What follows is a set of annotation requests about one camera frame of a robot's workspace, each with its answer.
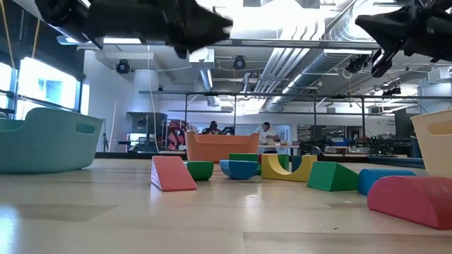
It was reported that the green rectangular block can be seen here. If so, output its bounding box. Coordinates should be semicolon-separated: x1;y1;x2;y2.
228;152;259;176

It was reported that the white hanging cable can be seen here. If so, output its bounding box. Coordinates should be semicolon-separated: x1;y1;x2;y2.
146;45;160;153

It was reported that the green plastic bin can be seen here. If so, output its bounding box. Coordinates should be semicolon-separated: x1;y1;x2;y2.
0;107;105;174

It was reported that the white round column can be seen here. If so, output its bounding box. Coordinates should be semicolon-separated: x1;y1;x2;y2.
132;68;160;114

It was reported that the black tripod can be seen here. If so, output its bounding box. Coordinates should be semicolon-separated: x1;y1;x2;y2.
101;119;110;152

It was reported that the red and black stack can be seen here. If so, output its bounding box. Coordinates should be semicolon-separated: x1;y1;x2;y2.
167;119;190;152

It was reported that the black cabinet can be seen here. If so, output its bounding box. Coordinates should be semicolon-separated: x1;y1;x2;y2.
126;111;169;153

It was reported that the white wall unit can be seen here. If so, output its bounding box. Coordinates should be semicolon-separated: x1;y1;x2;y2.
427;66;452;85

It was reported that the grey overhead beam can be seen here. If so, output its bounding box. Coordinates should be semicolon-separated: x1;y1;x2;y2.
56;35;382;50

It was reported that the yellow plastic bin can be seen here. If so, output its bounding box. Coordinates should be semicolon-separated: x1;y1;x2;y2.
410;108;452;179

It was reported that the yellow hanging cable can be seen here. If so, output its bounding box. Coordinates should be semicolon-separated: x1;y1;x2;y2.
0;0;17;70
30;17;42;59

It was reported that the orange plastic bin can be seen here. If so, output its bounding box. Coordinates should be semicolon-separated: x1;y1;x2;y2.
184;131;261;164

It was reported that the red wedge block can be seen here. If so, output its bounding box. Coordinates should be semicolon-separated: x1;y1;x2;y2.
150;155;198;193

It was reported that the black metal rack frame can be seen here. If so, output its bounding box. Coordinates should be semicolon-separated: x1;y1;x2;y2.
138;90;452;156

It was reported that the green half-round block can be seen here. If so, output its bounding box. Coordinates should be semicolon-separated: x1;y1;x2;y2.
183;160;215;182

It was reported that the yellow arch block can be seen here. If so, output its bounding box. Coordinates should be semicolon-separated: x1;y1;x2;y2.
261;154;318;183

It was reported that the person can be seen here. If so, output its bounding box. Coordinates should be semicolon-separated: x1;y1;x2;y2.
254;121;282;155
203;121;222;135

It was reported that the green arch block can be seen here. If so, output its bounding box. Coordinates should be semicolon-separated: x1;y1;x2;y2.
276;153;291;172

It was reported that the blue cylinder block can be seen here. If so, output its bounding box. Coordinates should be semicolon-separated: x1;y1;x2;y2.
357;168;417;196

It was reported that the cluttered background workbench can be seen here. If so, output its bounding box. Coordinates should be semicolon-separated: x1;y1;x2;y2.
298;133;412;157

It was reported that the blue half-round block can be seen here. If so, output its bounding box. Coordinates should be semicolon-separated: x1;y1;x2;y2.
219;159;259;181

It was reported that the white pole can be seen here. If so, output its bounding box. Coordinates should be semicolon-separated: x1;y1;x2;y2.
107;100;118;152

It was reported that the blue rail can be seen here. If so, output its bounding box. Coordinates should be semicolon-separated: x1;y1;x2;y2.
365;155;426;169

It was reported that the black ceiling spotlight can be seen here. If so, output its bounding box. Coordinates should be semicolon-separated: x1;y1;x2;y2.
382;85;403;97
345;54;370;74

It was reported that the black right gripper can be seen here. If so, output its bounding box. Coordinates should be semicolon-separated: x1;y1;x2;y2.
354;4;452;79

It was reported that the black round ceiling device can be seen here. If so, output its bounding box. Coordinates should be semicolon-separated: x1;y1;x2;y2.
115;59;131;75
232;54;247;71

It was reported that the silver ventilation duct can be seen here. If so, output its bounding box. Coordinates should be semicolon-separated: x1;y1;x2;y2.
263;0;389;113

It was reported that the red half-cylinder block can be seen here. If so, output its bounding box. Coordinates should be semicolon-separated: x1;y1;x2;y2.
367;175;452;231

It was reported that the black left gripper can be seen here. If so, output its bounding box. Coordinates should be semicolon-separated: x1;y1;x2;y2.
84;0;234;60

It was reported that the bright window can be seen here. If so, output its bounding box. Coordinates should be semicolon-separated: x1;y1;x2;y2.
0;56;90;121

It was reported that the black monitor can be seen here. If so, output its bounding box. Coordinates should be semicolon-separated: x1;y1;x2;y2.
394;107;413;139

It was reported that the green wedge block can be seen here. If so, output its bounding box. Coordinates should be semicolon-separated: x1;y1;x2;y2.
306;160;360;193

